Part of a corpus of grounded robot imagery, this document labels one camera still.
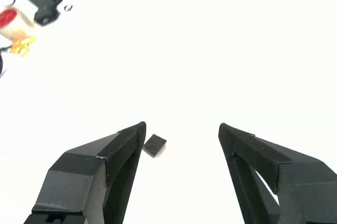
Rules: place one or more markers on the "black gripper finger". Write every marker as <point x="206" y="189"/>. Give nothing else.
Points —
<point x="79" y="179"/>
<point x="302" y="182"/>

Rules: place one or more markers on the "black foam box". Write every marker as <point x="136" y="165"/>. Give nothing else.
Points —
<point x="154" y="145"/>

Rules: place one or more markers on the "yellow plastic clip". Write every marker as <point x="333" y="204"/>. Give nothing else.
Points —
<point x="22" y="45"/>

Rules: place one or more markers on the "red-topped cream cylinder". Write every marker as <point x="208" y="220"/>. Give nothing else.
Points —
<point x="15" y="26"/>

